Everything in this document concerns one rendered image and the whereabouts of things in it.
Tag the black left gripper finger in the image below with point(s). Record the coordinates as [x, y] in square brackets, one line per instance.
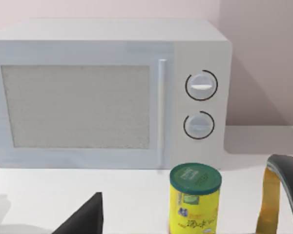
[88, 219]

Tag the pale microwave door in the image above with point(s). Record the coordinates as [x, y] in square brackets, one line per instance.
[75, 53]

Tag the small white microwave knob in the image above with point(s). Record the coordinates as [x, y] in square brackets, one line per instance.
[199, 125]

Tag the yellow can with green lid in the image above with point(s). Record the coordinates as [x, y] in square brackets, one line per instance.
[194, 207]

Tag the pale microwave oven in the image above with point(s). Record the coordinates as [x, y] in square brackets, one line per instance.
[200, 48]

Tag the large white microwave knob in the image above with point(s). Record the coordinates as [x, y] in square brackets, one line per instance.
[201, 84]

